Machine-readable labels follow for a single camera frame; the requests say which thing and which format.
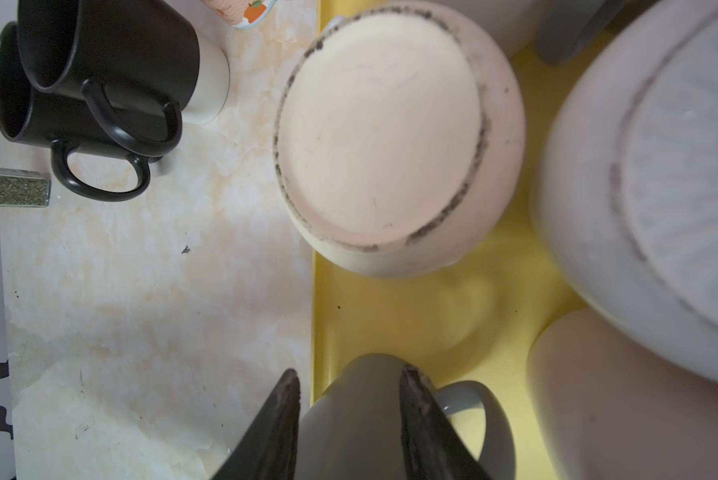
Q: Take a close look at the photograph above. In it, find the black mug white base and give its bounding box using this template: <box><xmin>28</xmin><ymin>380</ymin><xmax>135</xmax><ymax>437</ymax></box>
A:
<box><xmin>17</xmin><ymin>1</ymin><xmax>230</xmax><ymax>157</ymax></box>

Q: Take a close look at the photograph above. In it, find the pink mug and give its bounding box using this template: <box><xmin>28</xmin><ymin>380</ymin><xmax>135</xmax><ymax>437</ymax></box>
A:
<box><xmin>527</xmin><ymin>308</ymin><xmax>718</xmax><ymax>479</ymax></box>

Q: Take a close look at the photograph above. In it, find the grey mug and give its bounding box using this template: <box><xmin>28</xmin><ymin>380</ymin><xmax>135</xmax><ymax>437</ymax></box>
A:
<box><xmin>533</xmin><ymin>0</ymin><xmax>626</xmax><ymax>65</ymax></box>
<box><xmin>294</xmin><ymin>354</ymin><xmax>516</xmax><ymax>479</ymax></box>

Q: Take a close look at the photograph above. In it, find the white mug rear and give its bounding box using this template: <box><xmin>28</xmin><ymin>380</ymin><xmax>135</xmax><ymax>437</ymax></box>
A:
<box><xmin>439</xmin><ymin>0</ymin><xmax>554</xmax><ymax>57</ymax></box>

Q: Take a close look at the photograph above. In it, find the cream mug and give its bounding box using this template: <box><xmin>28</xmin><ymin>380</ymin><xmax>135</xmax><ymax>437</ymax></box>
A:
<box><xmin>273</xmin><ymin>1</ymin><xmax>526</xmax><ymax>277</ymax></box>

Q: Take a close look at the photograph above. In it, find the grey mug rear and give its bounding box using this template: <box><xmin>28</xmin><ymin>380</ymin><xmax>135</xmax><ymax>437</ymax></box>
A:
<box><xmin>533</xmin><ymin>0</ymin><xmax>626</xmax><ymax>65</ymax></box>

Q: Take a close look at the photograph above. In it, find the all black mug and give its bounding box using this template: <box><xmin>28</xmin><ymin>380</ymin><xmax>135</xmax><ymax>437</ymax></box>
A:
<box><xmin>0</xmin><ymin>21</ymin><xmax>154</xmax><ymax>202</ymax></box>

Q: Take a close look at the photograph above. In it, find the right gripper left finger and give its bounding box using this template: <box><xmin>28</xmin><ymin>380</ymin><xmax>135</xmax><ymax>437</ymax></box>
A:
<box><xmin>211</xmin><ymin>369</ymin><xmax>301</xmax><ymax>480</ymax></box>

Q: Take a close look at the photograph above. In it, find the white ribbed mug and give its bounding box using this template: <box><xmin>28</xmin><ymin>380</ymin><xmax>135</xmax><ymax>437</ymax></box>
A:
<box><xmin>532</xmin><ymin>1</ymin><xmax>718</xmax><ymax>382</ymax></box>

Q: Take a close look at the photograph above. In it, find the yellow plastic tray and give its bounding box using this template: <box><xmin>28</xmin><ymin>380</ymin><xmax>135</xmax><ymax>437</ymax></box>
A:
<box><xmin>310</xmin><ymin>31</ymin><xmax>613</xmax><ymax>479</ymax></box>

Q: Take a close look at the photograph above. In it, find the spice jar black lid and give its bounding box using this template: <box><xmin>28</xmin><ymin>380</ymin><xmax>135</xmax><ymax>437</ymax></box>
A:
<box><xmin>0</xmin><ymin>168</ymin><xmax>51</xmax><ymax>208</ymax></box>

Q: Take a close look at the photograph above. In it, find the grey mug front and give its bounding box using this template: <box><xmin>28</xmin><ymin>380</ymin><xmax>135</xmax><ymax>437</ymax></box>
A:
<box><xmin>294</xmin><ymin>354</ymin><xmax>516</xmax><ymax>479</ymax></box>

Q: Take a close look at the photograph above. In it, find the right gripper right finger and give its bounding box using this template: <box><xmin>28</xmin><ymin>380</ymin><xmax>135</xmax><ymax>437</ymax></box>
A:
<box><xmin>399</xmin><ymin>366</ymin><xmax>491</xmax><ymax>480</ymax></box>

